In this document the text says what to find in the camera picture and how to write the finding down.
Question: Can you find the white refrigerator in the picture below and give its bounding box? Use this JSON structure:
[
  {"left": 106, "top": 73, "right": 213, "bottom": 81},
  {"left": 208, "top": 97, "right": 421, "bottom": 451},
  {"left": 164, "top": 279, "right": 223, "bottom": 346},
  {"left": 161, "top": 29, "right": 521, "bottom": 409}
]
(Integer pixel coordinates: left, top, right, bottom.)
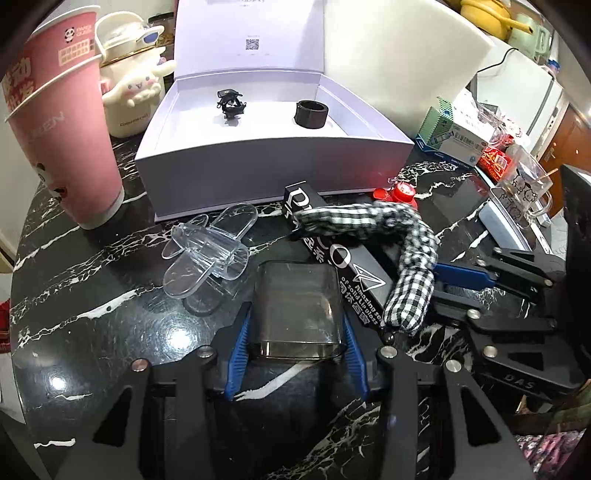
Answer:
[{"left": 526, "top": 69, "right": 566, "bottom": 155}]

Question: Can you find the cream cartoon dog bottle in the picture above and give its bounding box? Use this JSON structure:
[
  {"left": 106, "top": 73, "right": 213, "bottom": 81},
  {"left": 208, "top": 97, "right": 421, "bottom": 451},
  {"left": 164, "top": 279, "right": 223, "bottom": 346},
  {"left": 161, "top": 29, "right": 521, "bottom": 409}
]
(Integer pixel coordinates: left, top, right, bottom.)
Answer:
[{"left": 95, "top": 11, "right": 178, "bottom": 139}]

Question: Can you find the black ring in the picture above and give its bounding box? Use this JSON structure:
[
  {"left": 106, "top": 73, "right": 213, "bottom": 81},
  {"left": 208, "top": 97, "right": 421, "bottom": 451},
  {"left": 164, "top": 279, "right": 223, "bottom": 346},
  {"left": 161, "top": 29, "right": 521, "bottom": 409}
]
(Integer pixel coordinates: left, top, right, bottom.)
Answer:
[{"left": 294, "top": 99, "right": 327, "bottom": 130}]

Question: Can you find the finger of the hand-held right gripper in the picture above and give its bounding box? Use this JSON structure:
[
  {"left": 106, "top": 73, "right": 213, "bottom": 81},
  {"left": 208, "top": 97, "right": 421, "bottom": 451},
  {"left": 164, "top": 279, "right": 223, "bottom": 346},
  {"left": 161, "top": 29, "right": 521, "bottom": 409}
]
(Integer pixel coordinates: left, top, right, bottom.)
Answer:
[
  {"left": 429, "top": 293, "right": 588, "bottom": 404},
  {"left": 434, "top": 247, "right": 568, "bottom": 298}
]

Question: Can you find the lavender gift box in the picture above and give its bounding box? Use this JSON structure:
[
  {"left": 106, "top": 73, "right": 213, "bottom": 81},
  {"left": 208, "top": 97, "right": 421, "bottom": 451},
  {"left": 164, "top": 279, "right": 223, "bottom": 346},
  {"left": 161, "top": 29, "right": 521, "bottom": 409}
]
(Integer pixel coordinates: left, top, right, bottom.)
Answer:
[{"left": 134, "top": 0, "right": 416, "bottom": 222}]

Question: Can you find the brown wooden cabinet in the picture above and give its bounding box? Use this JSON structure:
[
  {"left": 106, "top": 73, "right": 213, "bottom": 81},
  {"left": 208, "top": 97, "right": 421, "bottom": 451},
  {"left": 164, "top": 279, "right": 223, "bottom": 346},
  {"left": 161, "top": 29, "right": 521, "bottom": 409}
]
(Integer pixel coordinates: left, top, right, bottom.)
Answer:
[{"left": 540, "top": 104, "right": 591, "bottom": 195}]

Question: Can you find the red plaid cloth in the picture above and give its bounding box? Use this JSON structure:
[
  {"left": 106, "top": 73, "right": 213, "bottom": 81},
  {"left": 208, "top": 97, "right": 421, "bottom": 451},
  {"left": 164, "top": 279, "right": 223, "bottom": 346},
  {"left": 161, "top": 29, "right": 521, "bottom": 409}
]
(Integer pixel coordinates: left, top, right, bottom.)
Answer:
[{"left": 0, "top": 300, "right": 12, "bottom": 356}]

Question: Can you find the red packet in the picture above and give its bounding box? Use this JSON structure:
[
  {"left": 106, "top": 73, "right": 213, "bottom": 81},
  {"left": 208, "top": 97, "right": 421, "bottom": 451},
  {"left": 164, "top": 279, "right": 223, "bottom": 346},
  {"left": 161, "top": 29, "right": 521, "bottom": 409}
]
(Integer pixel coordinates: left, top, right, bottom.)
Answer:
[{"left": 478, "top": 138, "right": 515, "bottom": 178}]

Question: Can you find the white device with dark top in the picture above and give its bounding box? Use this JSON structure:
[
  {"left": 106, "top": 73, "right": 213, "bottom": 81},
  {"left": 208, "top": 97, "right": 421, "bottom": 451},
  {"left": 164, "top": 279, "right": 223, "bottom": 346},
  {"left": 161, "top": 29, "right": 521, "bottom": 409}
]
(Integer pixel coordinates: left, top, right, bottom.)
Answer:
[{"left": 478, "top": 198, "right": 552, "bottom": 252}]

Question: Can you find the black rectangular cosmetics box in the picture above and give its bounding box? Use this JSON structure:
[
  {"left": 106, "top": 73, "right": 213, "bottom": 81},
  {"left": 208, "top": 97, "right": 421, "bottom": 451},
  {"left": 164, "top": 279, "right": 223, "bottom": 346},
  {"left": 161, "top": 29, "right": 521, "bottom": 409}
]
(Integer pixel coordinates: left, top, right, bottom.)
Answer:
[{"left": 283, "top": 180, "right": 393, "bottom": 333}]

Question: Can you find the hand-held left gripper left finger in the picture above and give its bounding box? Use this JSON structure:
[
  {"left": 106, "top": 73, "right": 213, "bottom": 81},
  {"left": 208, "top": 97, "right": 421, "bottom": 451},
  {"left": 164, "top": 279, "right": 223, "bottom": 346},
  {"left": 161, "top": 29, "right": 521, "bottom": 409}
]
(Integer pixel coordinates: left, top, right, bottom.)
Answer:
[{"left": 34, "top": 302, "right": 254, "bottom": 480}]

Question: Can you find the crumpled plastic bag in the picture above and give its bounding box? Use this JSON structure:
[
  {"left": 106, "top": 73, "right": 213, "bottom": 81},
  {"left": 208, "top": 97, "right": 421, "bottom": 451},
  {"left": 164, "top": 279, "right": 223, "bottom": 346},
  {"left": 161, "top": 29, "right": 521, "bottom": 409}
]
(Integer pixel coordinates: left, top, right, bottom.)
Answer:
[{"left": 455, "top": 88, "right": 509, "bottom": 139}]

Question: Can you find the pink paper cup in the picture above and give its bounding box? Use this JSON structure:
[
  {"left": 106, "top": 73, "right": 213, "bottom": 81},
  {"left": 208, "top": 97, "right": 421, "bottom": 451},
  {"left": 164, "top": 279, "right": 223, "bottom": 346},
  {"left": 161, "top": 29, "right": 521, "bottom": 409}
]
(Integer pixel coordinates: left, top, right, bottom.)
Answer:
[
  {"left": 6, "top": 4, "right": 103, "bottom": 121},
  {"left": 4, "top": 55, "right": 124, "bottom": 230}
]

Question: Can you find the green blue white medicine box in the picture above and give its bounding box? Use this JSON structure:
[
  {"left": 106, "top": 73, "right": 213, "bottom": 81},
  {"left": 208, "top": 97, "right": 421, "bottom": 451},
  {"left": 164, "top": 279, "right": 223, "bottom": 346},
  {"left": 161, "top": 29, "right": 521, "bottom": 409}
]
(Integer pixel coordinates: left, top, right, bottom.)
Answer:
[{"left": 414, "top": 96, "right": 494, "bottom": 168}]

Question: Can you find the small black hair clip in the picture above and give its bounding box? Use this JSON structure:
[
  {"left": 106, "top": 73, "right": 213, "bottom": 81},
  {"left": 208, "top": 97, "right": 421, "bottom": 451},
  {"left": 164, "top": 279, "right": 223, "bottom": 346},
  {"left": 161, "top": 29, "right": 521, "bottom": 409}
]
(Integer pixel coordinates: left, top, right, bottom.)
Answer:
[{"left": 216, "top": 88, "right": 245, "bottom": 120}]

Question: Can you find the smoky transparent plastic case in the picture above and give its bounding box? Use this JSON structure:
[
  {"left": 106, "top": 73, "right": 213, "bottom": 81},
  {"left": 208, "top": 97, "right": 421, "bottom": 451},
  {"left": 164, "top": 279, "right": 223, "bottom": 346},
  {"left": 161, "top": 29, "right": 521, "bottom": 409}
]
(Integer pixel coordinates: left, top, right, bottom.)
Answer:
[{"left": 247, "top": 261, "right": 348, "bottom": 361}]

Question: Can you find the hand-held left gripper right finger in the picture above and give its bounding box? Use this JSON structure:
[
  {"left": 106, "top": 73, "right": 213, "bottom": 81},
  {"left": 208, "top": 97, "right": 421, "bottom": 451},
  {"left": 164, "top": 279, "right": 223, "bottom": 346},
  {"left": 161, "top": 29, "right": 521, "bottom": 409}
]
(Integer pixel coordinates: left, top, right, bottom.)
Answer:
[{"left": 342, "top": 314, "right": 532, "bottom": 480}]

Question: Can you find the yellow pot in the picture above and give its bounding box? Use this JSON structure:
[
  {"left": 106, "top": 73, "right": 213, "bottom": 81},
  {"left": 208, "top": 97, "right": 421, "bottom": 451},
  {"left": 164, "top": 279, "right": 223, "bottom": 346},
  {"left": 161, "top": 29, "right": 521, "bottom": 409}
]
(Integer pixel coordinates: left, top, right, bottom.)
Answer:
[{"left": 459, "top": 0, "right": 536, "bottom": 40}]

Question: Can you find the pale green kettle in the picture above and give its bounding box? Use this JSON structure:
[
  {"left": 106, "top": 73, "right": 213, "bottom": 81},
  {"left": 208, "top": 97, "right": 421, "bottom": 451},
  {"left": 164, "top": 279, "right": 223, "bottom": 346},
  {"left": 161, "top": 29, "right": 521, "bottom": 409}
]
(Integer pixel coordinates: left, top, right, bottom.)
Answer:
[{"left": 515, "top": 11, "right": 553, "bottom": 63}]

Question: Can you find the glass mug with cartoon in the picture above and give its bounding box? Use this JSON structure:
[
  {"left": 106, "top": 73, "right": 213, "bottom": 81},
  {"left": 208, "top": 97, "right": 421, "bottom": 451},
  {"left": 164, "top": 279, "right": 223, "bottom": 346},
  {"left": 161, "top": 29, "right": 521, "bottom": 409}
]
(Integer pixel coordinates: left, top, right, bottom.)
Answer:
[{"left": 492, "top": 145, "right": 555, "bottom": 227}]

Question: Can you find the checkered fabric scrunchie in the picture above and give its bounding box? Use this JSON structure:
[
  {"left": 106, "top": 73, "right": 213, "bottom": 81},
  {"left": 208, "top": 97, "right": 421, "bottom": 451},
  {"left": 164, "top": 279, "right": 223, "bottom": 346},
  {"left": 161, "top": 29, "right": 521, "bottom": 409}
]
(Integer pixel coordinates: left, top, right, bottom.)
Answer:
[{"left": 293, "top": 200, "right": 439, "bottom": 334}]

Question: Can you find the black cable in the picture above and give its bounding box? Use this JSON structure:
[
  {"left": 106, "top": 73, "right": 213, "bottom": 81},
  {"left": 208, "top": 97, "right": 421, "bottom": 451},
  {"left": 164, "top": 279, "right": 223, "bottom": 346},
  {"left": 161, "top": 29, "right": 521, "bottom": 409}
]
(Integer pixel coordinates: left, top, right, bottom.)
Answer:
[{"left": 475, "top": 46, "right": 522, "bottom": 77}]

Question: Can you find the pink patterned cloth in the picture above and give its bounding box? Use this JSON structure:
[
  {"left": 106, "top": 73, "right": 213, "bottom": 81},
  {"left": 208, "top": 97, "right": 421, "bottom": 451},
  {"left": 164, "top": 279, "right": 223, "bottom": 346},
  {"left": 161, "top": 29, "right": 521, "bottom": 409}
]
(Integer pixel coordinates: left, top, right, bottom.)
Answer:
[{"left": 517, "top": 431, "right": 587, "bottom": 474}]

